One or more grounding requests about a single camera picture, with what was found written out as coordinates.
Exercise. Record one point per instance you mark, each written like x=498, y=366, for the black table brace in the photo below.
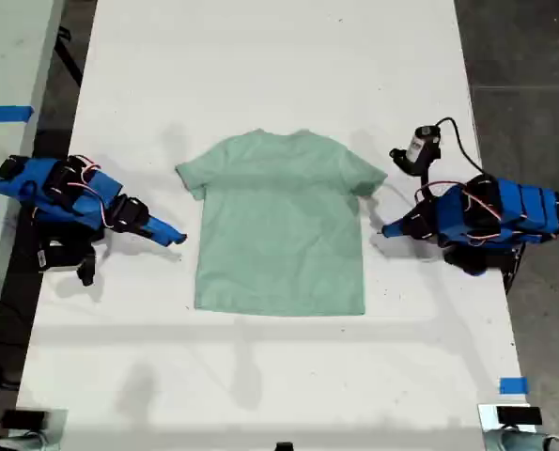
x=70, y=56

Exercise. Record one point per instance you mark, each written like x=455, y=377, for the small black box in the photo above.
x=518, y=415
x=25, y=419

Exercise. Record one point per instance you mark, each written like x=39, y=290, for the black camera box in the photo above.
x=56, y=258
x=415, y=150

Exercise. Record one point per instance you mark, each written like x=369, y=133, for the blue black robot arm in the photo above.
x=532, y=206
x=72, y=202

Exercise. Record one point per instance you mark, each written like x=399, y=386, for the black table clamp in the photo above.
x=514, y=270

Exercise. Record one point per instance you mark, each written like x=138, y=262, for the square blue tape piece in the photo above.
x=514, y=386

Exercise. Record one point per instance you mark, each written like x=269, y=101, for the long blue tape strip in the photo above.
x=4, y=113

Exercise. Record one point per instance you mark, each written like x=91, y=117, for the pale green T-shirt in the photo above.
x=279, y=225

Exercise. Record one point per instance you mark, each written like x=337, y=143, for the black camera stalk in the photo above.
x=424, y=183

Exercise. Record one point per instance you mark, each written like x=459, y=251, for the pale side table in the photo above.
x=6, y=56

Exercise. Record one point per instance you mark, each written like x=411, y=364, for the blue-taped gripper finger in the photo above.
x=164, y=228
x=399, y=228
x=162, y=240

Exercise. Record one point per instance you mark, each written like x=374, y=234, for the grey metal clamp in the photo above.
x=532, y=442
x=16, y=444

